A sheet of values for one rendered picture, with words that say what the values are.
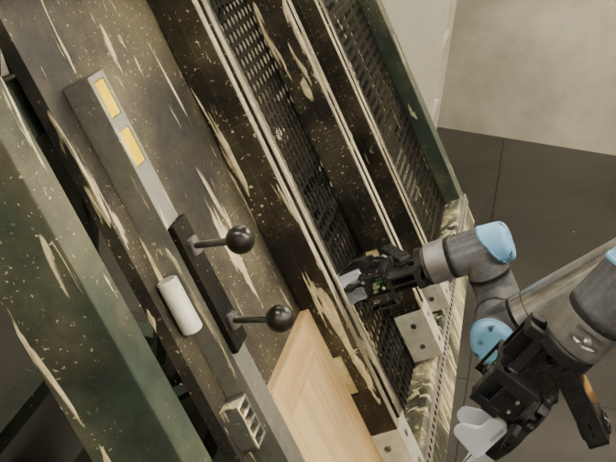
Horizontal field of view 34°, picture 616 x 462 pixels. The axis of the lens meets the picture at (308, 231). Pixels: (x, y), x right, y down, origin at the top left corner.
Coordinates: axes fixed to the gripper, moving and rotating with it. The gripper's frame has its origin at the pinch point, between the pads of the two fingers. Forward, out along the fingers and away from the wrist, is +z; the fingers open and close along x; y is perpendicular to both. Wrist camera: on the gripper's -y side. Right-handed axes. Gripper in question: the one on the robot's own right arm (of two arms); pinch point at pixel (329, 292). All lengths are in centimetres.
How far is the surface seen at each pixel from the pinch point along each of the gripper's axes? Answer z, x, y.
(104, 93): -2, -54, 47
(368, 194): -3.8, -4.5, -36.2
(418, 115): 2, 7, -138
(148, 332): 126, 47, -138
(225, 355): -2, -15, 49
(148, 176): -2, -42, 47
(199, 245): -5, -31, 48
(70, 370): 3, -30, 74
